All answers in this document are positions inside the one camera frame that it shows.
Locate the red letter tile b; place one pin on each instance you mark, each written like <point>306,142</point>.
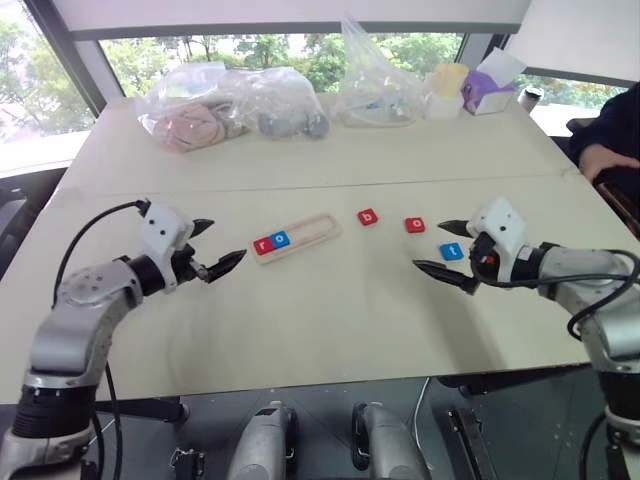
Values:
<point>368,218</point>

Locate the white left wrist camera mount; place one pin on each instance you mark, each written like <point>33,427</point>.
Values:
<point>162,230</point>

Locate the black chair by window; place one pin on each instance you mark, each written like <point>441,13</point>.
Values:
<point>12,215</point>

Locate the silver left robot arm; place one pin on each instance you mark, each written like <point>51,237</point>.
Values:
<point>75,310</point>

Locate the yellow plastic cup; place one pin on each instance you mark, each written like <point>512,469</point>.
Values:
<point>450,79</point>

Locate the plastic bag with pink plush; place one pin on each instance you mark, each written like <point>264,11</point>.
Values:
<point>185,125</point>

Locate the person's bare hand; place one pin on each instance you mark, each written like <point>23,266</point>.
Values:
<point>597,162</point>

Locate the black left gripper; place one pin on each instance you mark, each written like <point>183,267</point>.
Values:
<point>187,265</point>

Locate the wooden letter tray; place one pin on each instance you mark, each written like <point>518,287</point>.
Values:
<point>300,239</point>

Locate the white plastic container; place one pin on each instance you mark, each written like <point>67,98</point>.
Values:
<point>444,106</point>

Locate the black table frame bar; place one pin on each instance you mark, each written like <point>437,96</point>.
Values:
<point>500,382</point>
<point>150,410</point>

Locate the plastic bag with grey plush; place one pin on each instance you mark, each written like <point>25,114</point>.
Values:
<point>285,110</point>

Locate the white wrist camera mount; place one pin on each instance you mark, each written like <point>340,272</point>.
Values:
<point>162,230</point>
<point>500,220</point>

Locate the black flat bar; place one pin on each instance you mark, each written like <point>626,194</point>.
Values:
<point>472,445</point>

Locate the person in dark clothing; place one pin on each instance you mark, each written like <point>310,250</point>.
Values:
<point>617,125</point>

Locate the dark maroon chair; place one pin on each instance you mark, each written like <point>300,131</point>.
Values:
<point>620,195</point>

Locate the red letter tile r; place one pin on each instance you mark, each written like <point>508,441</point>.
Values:
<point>262,245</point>

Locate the blue letter tile t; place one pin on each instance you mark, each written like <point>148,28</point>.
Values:
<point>453,251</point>

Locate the narrow white roller blind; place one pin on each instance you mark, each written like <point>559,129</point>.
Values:
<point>580,35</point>

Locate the grey rounded robot housing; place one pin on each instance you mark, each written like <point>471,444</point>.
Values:
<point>385,440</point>
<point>265,440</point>

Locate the purple tissue box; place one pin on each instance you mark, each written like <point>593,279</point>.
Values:
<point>480,85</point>

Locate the blue letter tile o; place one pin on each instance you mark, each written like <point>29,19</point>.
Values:
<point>280,240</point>

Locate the black office chair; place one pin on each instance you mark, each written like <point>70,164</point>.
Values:
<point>580,126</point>

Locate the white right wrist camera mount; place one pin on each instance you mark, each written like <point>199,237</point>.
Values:
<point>500,220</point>

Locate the clear bag with small items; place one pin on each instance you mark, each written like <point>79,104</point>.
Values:
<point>370,90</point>

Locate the red letter tile o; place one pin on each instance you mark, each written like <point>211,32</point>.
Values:
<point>415,225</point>

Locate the wide white roller blind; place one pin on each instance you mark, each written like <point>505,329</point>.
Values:
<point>300,12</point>

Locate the small black metal bracket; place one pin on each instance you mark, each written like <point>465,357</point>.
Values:
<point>187,462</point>

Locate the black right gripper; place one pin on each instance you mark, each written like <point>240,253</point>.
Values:
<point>482,257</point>

